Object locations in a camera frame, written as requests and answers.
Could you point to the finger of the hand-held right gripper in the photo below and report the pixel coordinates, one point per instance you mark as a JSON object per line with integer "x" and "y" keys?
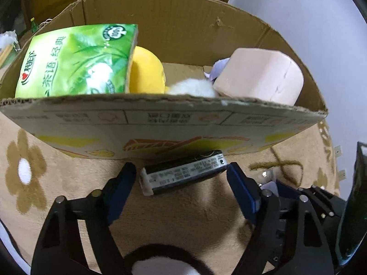
{"x": 326, "y": 203}

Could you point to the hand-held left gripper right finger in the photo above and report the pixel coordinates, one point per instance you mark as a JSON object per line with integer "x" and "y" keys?
{"x": 243, "y": 194}

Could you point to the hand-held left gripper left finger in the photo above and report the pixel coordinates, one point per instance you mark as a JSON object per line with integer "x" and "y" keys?
{"x": 120, "y": 194}

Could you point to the clear plastic item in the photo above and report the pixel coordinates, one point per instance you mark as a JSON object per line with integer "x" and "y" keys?
{"x": 268, "y": 177}

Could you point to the small black white box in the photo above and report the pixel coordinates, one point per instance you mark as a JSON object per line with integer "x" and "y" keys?
{"x": 183, "y": 173}

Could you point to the cardboard box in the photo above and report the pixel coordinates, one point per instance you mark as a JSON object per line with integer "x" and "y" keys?
{"x": 172, "y": 120}

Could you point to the white toilet paper roll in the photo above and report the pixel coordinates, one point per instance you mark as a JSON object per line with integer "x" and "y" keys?
{"x": 258, "y": 74}

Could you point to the yellow plush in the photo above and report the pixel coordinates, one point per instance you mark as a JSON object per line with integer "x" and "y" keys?
{"x": 146, "y": 71}

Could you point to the purple plush doll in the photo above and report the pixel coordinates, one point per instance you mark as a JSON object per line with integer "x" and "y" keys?
{"x": 218, "y": 66}

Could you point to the green tissue pack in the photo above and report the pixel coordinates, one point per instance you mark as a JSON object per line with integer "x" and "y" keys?
{"x": 74, "y": 60}

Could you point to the beige floral blanket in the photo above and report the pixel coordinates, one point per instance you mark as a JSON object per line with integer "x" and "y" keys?
{"x": 57, "y": 183}

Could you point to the black and white plush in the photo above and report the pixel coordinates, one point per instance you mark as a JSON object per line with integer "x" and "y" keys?
{"x": 160, "y": 260}

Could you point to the green toy pot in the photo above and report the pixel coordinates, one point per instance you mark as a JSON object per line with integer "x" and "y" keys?
{"x": 5, "y": 53}

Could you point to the green bottle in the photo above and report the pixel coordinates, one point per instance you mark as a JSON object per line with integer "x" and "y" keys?
{"x": 33, "y": 24}

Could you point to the pink white plush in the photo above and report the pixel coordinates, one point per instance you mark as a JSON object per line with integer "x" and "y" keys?
{"x": 7, "y": 37}

